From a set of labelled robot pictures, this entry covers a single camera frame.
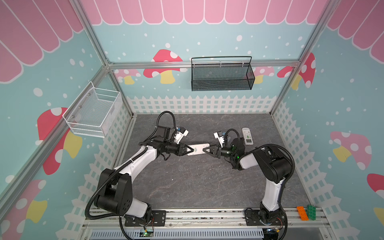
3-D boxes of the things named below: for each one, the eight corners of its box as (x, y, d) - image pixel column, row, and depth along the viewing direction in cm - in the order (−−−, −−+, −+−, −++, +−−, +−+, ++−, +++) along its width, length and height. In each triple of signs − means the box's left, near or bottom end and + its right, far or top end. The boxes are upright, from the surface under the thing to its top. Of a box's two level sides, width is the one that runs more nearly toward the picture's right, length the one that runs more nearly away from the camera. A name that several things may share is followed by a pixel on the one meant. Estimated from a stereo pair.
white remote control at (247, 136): (245, 145, 105) (246, 143, 103) (241, 129, 113) (242, 127, 112) (253, 145, 104) (254, 143, 103) (249, 129, 113) (250, 127, 111)
